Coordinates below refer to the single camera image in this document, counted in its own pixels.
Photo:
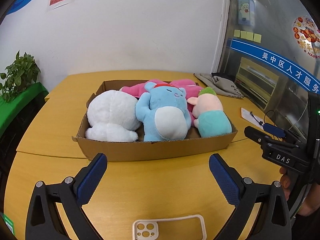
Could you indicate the blue banner with characters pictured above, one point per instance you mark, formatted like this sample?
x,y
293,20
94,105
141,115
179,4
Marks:
x,y
280,63

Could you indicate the yellow sticky notes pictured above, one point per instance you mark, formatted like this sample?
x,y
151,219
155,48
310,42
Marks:
x,y
247,35

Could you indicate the person's hand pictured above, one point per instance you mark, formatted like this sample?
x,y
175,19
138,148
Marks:
x,y
311,202

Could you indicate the green potted plant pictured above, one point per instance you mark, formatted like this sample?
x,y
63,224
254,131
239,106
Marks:
x,y
18,76

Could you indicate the pink pig plush teal shirt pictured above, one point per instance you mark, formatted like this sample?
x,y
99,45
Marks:
x,y
210,119

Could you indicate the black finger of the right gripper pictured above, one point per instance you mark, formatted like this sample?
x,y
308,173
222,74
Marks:
x,y
255,135

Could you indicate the white clear phone case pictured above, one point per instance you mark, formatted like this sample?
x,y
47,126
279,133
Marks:
x,y
187,227

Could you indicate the cartoon bear poster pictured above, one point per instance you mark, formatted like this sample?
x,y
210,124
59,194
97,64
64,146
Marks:
x,y
246,12

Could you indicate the grey folded cloth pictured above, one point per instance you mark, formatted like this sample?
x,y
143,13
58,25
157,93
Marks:
x,y
220,85

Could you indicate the white plush toy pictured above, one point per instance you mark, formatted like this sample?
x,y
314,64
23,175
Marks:
x,y
112,117

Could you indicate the white paper card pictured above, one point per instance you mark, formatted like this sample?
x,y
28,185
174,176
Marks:
x,y
252,118

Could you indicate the brown cardboard tray box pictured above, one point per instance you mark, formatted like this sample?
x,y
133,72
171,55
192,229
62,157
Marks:
x,y
141,150

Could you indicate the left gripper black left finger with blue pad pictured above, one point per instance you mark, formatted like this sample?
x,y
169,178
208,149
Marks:
x,y
43,218

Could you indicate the red new year sticker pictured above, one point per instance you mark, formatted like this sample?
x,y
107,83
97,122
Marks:
x,y
306,35

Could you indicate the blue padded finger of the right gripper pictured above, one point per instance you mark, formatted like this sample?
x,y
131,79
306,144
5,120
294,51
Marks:
x,y
274,130

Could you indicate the pink plush toy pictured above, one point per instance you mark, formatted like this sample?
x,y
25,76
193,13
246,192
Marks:
x,y
191,88

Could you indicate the blue plush bear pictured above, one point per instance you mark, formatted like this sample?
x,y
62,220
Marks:
x,y
164,112

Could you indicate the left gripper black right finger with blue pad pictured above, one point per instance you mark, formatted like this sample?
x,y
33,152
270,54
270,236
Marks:
x,y
272,220

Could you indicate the green covered side table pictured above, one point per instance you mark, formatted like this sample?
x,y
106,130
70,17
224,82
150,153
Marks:
x,y
26,104

